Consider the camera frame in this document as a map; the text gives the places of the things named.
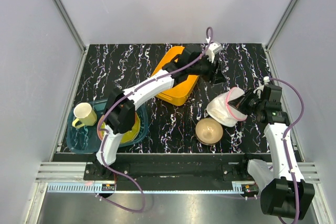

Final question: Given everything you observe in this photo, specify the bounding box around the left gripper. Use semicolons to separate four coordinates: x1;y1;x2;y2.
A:
188;54;227;86

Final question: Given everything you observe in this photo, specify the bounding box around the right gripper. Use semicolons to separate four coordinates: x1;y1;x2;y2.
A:
228;88;265;116

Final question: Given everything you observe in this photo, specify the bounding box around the white mesh laundry bag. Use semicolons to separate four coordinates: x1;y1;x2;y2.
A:
206;87;247;127

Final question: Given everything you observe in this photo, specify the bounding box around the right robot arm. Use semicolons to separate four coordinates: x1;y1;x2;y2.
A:
227;84;315;223

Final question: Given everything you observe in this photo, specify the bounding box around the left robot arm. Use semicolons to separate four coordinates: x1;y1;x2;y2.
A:
95;42;223;180

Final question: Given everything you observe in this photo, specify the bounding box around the orange plastic basket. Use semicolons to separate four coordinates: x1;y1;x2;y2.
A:
152;46;199;106

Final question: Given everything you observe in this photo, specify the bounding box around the beige glass bowl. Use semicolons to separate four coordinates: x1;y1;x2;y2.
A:
195;118;223;145

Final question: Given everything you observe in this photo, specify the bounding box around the yellow-green dotted plate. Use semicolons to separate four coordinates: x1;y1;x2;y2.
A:
97;113;141;145

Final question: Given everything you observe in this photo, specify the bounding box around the pale yellow mug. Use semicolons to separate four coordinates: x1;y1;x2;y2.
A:
72;102;97;129

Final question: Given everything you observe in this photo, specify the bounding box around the teal transparent tray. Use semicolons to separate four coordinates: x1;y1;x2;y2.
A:
66;105;149;154

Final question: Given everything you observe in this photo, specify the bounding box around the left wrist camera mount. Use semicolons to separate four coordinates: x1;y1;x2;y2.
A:
205;42;223;63

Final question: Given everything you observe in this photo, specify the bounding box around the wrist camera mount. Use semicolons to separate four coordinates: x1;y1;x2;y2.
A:
254;76;270;98
205;42;223;63

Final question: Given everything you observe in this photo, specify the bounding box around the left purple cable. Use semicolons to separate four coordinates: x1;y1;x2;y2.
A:
96;26;214;213

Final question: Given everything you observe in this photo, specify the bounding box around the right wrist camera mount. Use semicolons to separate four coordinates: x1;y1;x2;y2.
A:
254;76;270;98

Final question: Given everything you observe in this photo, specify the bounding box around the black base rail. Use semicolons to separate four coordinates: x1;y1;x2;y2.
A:
83;153;269;190

